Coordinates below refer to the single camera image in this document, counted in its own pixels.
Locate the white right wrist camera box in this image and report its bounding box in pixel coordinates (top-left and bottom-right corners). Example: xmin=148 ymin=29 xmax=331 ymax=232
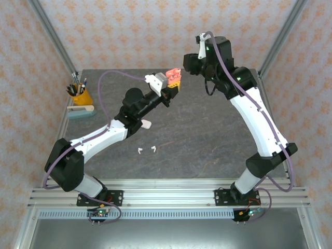
xmin=195 ymin=32 xmax=208 ymax=60

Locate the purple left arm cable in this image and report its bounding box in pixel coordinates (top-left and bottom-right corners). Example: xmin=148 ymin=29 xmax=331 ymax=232
xmin=43 ymin=70 xmax=147 ymax=226

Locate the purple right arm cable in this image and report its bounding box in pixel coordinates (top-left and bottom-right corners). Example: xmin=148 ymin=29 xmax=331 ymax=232
xmin=203 ymin=31 xmax=296 ymax=225

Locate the small green controller board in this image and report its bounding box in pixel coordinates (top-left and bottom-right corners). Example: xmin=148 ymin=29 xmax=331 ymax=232
xmin=87 ymin=207 xmax=111 ymax=224
xmin=234 ymin=207 xmax=262 ymax=223

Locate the aluminium table side rail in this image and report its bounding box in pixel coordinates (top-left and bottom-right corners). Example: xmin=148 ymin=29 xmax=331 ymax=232
xmin=256 ymin=69 xmax=296 ymax=187
xmin=40 ymin=75 xmax=81 ymax=188

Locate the blue and beige stapler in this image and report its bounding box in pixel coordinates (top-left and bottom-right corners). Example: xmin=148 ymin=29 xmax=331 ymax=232
xmin=66 ymin=104 xmax=97 ymax=120

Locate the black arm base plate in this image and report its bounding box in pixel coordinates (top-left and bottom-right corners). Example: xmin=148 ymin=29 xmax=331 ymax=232
xmin=76 ymin=190 xmax=124 ymax=207
xmin=214 ymin=189 xmax=260 ymax=207

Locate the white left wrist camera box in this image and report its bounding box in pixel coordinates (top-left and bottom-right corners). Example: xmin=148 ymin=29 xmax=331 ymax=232
xmin=144 ymin=72 xmax=169 ymax=95

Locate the grey slotted cable duct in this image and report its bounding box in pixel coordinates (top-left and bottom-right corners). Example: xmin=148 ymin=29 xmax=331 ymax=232
xmin=38 ymin=210 xmax=234 ymax=220

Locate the aluminium frame post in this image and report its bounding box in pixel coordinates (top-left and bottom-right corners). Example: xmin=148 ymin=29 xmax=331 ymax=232
xmin=27 ymin=0 xmax=78 ymax=76
xmin=259 ymin=0 xmax=309 ymax=76

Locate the grey sheet metal panel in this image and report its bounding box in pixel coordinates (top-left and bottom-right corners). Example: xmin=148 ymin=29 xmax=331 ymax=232
xmin=14 ymin=207 xmax=321 ymax=249

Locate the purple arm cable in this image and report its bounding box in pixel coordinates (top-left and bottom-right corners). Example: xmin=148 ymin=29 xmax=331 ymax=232
xmin=43 ymin=70 xmax=147 ymax=226
xmin=203 ymin=31 xmax=296 ymax=225

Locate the aluminium mounting rail beam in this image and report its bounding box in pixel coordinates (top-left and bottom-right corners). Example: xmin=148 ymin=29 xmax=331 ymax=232
xmin=27 ymin=178 xmax=312 ymax=210

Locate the thin black right gripper cable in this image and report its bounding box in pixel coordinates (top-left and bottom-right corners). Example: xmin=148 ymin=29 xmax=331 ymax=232
xmin=203 ymin=77 xmax=217 ymax=96

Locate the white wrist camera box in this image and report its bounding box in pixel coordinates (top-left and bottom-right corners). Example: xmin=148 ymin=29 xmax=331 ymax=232
xmin=195 ymin=32 xmax=208 ymax=60
xmin=144 ymin=72 xmax=169 ymax=95

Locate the yellow metal pen cup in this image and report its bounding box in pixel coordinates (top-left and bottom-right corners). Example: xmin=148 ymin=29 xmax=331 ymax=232
xmin=67 ymin=82 xmax=93 ymax=106

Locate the pink earbud charging case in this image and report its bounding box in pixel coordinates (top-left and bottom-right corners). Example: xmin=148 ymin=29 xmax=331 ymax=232
xmin=165 ymin=67 xmax=182 ymax=85

